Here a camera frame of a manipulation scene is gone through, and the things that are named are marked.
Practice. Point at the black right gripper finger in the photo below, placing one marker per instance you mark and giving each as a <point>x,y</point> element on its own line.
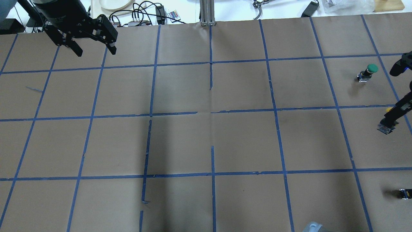
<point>401,108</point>

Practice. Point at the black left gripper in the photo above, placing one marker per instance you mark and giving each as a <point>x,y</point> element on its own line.
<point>61,14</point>

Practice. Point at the yellow push button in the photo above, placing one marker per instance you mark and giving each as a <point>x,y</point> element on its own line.
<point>387,126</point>

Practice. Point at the green push button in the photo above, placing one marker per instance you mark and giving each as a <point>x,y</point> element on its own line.
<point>366,75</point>

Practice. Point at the beige plate stack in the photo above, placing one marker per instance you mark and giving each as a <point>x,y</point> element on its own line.
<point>107,7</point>

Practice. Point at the remote control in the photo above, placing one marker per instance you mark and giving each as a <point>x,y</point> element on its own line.
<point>173,15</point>

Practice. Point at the wooden cutting board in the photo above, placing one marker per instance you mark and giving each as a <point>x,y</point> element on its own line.
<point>388,5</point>

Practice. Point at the black power adapter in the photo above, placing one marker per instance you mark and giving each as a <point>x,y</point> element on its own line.
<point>310,9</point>

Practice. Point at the metal reacher stick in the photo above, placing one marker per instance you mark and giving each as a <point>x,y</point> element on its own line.
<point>258,6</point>

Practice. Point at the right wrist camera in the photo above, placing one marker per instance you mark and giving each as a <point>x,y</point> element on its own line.
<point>405,62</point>

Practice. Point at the small black switch block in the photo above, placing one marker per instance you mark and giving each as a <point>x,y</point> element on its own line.
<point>405,193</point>

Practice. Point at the aluminium frame post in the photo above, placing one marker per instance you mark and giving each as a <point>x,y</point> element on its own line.
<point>207,13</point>

